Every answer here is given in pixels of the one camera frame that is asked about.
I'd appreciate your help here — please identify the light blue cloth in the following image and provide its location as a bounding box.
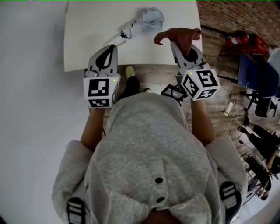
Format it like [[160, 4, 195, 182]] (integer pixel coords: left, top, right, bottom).
[[102, 6, 165, 48]]

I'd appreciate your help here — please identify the black waist device with screen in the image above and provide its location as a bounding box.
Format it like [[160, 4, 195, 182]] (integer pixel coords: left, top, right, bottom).
[[161, 84, 188, 107]]

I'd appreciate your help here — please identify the grey hooded top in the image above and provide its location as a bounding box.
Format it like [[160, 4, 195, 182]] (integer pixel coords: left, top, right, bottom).
[[51, 93, 249, 224]]

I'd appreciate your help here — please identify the blue chair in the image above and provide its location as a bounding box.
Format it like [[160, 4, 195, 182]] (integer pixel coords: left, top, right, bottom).
[[237, 53, 280, 118]]

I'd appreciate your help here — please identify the red fire extinguisher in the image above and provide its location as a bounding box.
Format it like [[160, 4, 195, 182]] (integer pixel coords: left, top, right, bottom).
[[225, 30, 250, 47]]

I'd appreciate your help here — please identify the black strap buckle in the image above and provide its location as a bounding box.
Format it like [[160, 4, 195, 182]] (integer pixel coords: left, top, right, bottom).
[[66, 196, 88, 224], [219, 181, 242, 210]]

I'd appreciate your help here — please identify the person's left forearm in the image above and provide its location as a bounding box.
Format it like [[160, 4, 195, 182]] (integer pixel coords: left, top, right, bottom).
[[80, 107, 105, 153]]

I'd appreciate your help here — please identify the yellow-green cable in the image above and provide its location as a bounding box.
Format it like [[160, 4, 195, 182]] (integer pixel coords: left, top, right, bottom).
[[239, 82, 250, 95]]

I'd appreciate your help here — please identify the person's black trouser leg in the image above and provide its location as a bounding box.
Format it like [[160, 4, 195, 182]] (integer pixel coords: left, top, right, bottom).
[[119, 75, 140, 101]]

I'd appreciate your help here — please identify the red extinguisher box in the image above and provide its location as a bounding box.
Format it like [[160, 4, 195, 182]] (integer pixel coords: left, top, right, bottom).
[[247, 34, 270, 56]]

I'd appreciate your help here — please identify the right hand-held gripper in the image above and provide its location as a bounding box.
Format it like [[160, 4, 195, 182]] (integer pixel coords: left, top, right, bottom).
[[170, 41, 221, 101]]

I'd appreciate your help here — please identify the reddish-brown cloth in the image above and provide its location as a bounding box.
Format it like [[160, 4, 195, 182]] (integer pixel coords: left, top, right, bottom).
[[154, 28, 202, 59]]

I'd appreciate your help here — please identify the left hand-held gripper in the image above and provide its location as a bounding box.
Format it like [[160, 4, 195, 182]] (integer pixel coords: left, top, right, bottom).
[[83, 45, 120, 109]]

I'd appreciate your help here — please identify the person's right forearm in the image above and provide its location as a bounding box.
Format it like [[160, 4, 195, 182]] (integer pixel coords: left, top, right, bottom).
[[190, 99, 215, 147]]

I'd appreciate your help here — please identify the white power adapter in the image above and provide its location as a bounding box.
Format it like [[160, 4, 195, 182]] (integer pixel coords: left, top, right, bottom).
[[224, 101, 236, 116]]

